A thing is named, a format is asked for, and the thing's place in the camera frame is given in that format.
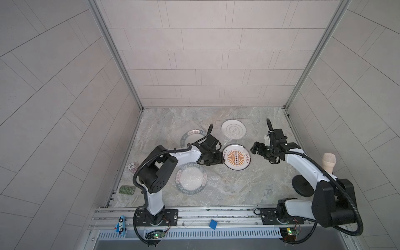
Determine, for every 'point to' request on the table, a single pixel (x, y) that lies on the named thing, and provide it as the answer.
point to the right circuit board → (289, 234)
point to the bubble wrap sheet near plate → (207, 186)
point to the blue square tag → (213, 224)
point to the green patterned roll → (126, 189)
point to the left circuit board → (154, 234)
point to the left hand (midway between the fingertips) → (224, 161)
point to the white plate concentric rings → (233, 129)
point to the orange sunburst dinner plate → (236, 157)
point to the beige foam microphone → (328, 161)
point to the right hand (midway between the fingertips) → (255, 150)
